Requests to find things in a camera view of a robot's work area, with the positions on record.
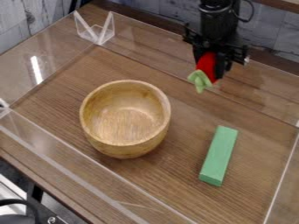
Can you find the clear acrylic enclosure wall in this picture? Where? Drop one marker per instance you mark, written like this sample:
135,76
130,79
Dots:
94,191

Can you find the wooden bowl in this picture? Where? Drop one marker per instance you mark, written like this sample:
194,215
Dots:
124,116

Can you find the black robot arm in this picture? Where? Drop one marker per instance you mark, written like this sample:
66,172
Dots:
220,18

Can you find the red plush fruit green leaves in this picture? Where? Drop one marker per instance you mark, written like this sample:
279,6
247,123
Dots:
203,77

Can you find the green rectangular block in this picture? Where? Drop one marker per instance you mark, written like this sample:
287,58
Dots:
212,171

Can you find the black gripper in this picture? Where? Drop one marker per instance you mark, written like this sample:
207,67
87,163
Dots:
231,50

